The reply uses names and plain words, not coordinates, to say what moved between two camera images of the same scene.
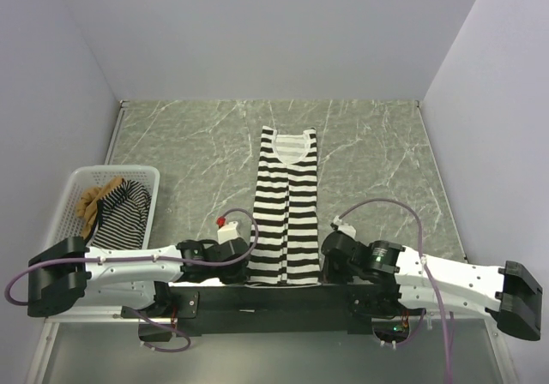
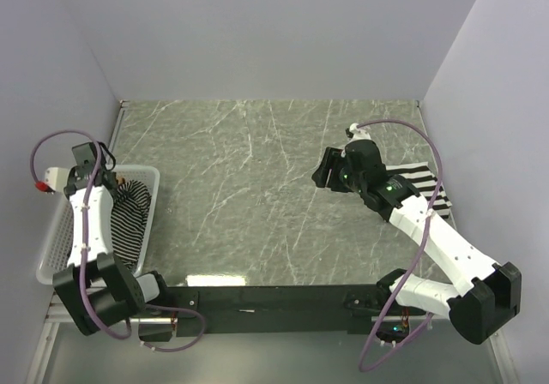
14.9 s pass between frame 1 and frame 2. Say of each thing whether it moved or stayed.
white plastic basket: stayed
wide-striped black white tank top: moved
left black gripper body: moved
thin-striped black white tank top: stayed
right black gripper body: moved
